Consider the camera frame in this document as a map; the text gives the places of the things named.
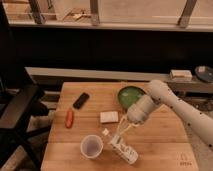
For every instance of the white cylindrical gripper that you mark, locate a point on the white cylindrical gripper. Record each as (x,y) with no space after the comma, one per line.
(137,113)

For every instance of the clear plastic bottle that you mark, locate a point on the clear plastic bottle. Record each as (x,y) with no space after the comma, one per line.
(118,144)

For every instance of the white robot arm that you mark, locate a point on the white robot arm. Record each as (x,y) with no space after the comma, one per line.
(159,93)

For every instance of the white sponge block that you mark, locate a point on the white sponge block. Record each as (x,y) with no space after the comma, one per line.
(109,117)

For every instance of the green bowl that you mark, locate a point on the green bowl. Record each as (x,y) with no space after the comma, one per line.
(129,95)

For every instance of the clear plastic cup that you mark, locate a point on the clear plastic cup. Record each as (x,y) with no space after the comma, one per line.
(91,146)

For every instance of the black rectangular device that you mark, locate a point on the black rectangular device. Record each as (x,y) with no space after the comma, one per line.
(81,100)

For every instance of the orange red marker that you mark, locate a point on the orange red marker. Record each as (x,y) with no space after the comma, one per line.
(69,118)

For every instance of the wooden block on ledge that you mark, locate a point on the wooden block on ledge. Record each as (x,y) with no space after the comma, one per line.
(181,75)

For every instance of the dark round dish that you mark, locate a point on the dark round dish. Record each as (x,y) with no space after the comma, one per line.
(204,73)

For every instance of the black chair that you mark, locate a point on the black chair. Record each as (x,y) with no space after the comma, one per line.
(19,99)

